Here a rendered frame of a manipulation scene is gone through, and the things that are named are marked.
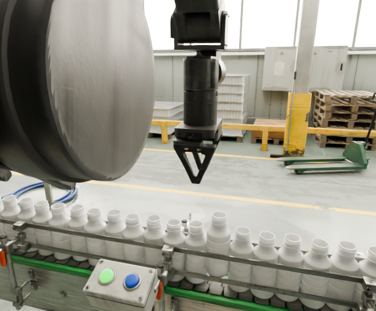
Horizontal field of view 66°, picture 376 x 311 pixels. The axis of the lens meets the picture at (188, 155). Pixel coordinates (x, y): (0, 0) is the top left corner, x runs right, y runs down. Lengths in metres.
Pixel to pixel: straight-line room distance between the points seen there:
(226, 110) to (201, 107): 5.56
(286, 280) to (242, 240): 0.14
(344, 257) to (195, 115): 0.48
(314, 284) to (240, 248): 0.18
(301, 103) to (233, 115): 1.51
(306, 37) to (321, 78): 2.29
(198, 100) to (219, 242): 0.38
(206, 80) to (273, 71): 6.86
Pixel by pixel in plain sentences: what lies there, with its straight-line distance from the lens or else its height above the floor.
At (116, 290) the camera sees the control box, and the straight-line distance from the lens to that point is 0.68.
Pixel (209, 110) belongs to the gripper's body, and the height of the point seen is 1.48.
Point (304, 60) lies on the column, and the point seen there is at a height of 1.62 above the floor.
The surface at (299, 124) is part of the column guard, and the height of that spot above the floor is 0.59.
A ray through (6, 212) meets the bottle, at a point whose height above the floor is 1.13.
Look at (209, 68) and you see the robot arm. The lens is 0.46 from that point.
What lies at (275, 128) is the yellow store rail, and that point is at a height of 0.43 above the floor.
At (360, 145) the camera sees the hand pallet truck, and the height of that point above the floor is 0.38.
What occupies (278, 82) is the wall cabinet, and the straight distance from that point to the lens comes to 7.32.
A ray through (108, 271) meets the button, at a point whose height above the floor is 1.12.
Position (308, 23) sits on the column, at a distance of 5.29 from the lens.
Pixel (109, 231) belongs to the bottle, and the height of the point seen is 1.12.
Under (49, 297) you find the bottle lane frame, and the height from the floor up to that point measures 0.88.
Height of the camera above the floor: 1.55
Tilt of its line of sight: 18 degrees down
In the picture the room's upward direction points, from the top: straight up
